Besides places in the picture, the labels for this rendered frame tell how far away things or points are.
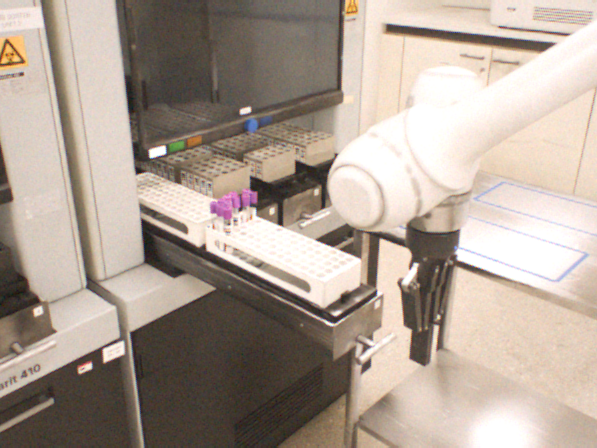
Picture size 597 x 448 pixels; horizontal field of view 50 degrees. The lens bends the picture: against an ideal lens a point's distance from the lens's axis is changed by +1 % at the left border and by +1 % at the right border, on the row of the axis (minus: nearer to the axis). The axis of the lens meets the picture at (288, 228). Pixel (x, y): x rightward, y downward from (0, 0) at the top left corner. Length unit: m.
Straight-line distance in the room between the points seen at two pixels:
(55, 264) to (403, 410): 0.91
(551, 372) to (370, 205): 1.79
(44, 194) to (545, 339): 1.89
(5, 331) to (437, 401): 1.06
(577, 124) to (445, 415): 1.93
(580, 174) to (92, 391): 2.59
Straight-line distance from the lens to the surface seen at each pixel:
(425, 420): 1.66
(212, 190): 1.39
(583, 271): 1.25
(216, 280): 1.20
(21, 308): 1.14
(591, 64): 0.68
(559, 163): 3.36
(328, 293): 1.03
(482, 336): 2.48
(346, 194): 0.67
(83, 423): 1.32
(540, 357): 2.45
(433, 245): 0.88
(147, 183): 1.43
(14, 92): 1.13
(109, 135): 1.22
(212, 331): 1.43
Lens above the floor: 1.38
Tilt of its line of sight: 26 degrees down
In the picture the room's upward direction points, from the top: straight up
